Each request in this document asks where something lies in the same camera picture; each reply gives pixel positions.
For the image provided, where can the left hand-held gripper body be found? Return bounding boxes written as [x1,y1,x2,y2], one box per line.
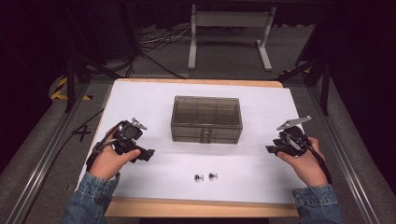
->
[111,117,149,157]

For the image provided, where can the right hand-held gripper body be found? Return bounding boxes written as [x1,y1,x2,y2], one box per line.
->
[273,115,313,157]

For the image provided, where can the clear grey drawer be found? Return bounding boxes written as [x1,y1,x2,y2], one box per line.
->
[171,125,243,138]

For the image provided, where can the clear grey drawer box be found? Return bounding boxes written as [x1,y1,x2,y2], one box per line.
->
[170,94,244,145]

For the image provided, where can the person's right hand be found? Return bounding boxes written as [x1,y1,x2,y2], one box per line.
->
[276,136,330,188]

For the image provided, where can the person's left hand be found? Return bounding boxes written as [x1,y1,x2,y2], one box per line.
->
[88,125,142,181]

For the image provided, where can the white paper sheet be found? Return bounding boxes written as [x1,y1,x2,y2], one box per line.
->
[76,79,308,205]

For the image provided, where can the black metal stand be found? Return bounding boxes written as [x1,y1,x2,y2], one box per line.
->
[63,50,123,114]
[270,55,332,117]

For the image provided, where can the wooden table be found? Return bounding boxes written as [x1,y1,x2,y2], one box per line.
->
[92,77,301,218]

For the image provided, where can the white metal stand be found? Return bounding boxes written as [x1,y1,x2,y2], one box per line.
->
[187,4,277,72]

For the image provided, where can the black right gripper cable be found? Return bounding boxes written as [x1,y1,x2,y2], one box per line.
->
[293,135,333,187]

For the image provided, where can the thin black floor cable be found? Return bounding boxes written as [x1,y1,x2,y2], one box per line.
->
[50,107,106,164]

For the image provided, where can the aluminium floor rail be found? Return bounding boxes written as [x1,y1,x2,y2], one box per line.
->
[305,86,381,224]
[4,81,92,224]

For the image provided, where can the bundle of floor cables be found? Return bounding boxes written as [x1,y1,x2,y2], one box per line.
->
[138,25,192,52]

